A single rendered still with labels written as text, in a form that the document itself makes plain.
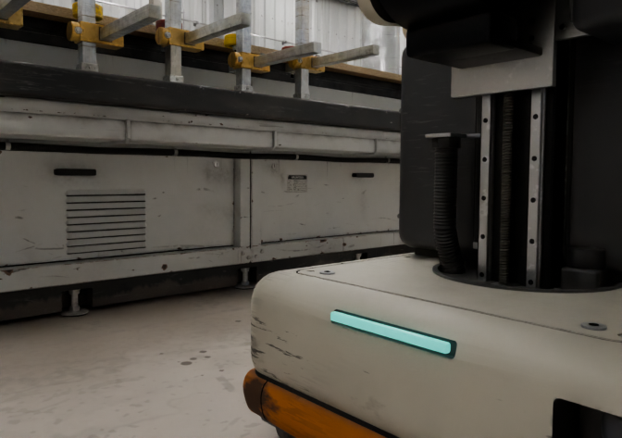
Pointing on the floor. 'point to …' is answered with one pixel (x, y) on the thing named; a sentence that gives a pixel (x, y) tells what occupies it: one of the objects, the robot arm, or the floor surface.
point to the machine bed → (180, 195)
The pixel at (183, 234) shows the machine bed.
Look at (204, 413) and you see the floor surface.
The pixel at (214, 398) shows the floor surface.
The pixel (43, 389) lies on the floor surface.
